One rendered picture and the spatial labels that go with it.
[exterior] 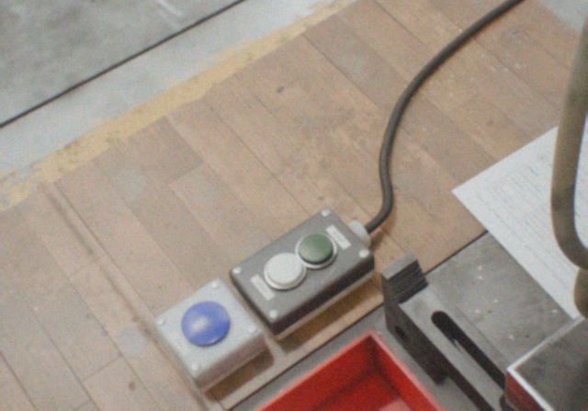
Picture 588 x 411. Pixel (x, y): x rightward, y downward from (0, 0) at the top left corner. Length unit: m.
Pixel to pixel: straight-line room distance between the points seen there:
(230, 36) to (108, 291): 1.47
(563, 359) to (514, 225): 0.35
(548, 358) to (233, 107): 0.53
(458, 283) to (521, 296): 0.05
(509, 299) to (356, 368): 0.15
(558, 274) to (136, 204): 0.38
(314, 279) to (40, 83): 1.57
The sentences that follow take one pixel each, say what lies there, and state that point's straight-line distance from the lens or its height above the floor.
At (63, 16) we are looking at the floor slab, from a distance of 2.59.
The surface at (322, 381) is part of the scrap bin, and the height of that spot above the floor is 0.94.
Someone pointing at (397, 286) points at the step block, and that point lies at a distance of 0.90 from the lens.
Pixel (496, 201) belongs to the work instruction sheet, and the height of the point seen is 0.90.
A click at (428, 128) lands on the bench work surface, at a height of 0.90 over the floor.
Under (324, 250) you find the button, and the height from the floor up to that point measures 0.94.
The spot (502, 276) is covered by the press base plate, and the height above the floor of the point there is 0.90.
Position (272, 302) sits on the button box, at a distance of 0.96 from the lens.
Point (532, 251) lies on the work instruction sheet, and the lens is 1.01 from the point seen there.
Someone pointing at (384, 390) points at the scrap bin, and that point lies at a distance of 0.94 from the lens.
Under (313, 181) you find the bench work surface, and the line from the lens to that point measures 1.06.
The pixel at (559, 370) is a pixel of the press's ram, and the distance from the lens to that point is 0.68.
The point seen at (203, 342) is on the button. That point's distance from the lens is 0.94.
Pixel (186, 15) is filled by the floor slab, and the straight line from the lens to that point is 2.51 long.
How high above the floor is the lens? 1.75
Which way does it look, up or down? 54 degrees down
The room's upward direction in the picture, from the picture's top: 11 degrees counter-clockwise
